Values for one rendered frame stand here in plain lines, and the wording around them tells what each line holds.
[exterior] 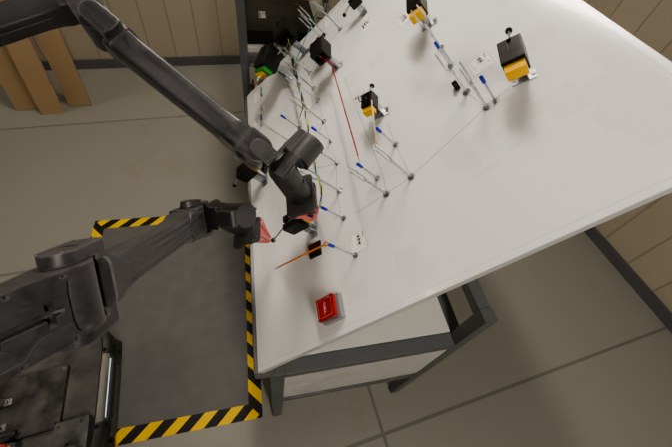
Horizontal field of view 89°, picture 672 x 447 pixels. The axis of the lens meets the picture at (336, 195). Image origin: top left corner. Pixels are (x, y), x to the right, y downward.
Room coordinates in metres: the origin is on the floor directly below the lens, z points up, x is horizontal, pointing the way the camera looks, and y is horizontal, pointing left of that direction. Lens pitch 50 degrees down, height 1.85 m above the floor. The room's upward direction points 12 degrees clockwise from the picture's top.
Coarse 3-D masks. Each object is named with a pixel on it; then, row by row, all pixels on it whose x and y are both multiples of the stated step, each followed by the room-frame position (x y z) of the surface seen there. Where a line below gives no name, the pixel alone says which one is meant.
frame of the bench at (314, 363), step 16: (448, 304) 0.52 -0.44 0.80; (448, 320) 0.46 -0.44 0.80; (432, 336) 0.40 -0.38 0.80; (448, 336) 0.41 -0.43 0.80; (336, 352) 0.30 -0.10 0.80; (352, 352) 0.30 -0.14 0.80; (368, 352) 0.31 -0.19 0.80; (384, 352) 0.32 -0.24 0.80; (400, 352) 0.33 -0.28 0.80; (416, 352) 0.34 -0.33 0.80; (448, 352) 0.39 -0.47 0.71; (288, 368) 0.23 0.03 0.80; (304, 368) 0.24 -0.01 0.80; (320, 368) 0.25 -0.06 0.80; (336, 368) 0.26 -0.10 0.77; (272, 384) 0.20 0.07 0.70; (368, 384) 0.32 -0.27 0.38; (400, 384) 0.39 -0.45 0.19; (272, 400) 0.20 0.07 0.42
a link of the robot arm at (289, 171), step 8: (288, 152) 0.51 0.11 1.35; (280, 160) 0.49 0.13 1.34; (288, 160) 0.49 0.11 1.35; (296, 160) 0.49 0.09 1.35; (272, 168) 0.47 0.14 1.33; (280, 168) 0.47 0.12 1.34; (288, 168) 0.47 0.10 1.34; (296, 168) 0.48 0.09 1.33; (272, 176) 0.45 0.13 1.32; (280, 176) 0.45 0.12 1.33; (288, 176) 0.45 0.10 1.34; (296, 176) 0.47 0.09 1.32; (280, 184) 0.45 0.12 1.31; (288, 184) 0.45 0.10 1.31; (296, 184) 0.46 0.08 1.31; (288, 192) 0.45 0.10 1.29
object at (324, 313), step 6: (330, 294) 0.32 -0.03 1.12; (318, 300) 0.32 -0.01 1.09; (324, 300) 0.31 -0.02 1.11; (330, 300) 0.31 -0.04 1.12; (318, 306) 0.30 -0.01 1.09; (324, 306) 0.30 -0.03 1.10; (330, 306) 0.30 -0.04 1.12; (336, 306) 0.30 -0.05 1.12; (318, 312) 0.29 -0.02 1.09; (324, 312) 0.29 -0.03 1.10; (330, 312) 0.29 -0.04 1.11; (336, 312) 0.29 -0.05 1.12; (318, 318) 0.28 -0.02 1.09; (324, 318) 0.28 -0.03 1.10; (330, 318) 0.28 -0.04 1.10
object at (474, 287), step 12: (468, 288) 0.48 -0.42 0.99; (480, 288) 0.49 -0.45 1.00; (468, 300) 0.46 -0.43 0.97; (480, 300) 0.45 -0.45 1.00; (480, 312) 0.41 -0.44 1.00; (492, 312) 0.42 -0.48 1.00; (468, 324) 0.41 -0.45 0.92; (480, 324) 0.39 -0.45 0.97; (492, 324) 0.40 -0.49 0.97; (456, 336) 0.40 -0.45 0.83; (468, 336) 0.39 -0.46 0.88
